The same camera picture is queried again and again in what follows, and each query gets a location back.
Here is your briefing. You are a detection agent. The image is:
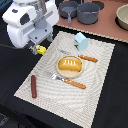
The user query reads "orange toy bread loaf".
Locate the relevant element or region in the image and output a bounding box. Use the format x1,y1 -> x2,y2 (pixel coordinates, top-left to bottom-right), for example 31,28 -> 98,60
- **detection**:
58,59 -> 82,71

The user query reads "woven beige placemat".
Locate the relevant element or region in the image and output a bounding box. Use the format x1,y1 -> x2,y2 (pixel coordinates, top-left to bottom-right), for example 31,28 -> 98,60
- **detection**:
15,31 -> 114,128

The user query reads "yellow toy butter box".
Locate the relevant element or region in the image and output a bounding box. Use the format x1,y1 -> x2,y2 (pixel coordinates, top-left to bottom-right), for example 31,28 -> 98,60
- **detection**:
35,45 -> 46,55

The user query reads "brown toy sausage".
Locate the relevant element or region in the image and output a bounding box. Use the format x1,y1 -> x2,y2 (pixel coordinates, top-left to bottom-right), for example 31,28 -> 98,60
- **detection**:
31,75 -> 37,98

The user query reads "round beige toy plate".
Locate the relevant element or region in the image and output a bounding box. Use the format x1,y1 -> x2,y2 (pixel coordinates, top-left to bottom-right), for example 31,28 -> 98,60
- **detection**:
56,55 -> 84,78

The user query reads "toy knife wooden handle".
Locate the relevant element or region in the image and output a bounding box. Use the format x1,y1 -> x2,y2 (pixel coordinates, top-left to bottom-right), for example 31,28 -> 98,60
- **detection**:
59,49 -> 100,64

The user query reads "light blue toy milk carton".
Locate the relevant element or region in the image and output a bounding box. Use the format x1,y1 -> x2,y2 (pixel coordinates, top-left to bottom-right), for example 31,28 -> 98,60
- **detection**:
74,32 -> 88,51

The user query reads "beige bowl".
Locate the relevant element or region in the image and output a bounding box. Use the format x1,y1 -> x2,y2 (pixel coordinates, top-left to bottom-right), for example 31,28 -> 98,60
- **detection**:
116,4 -> 128,30

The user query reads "grey toy saucepan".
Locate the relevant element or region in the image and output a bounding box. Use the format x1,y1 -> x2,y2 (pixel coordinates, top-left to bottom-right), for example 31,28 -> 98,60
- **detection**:
59,1 -> 78,23

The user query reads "brown toy stove board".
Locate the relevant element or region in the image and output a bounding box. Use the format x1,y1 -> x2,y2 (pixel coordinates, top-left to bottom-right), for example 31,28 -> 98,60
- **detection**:
57,0 -> 128,43

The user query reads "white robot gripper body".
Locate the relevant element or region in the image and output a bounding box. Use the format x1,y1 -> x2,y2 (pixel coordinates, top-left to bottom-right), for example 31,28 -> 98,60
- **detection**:
2,0 -> 60,50

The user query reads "toy fork wooden handle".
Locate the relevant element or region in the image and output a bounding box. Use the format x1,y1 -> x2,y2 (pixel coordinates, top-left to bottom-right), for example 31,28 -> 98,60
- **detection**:
49,72 -> 87,90

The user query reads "grey toy pot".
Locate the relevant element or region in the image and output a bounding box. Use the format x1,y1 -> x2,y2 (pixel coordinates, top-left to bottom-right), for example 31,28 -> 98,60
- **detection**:
77,2 -> 100,24

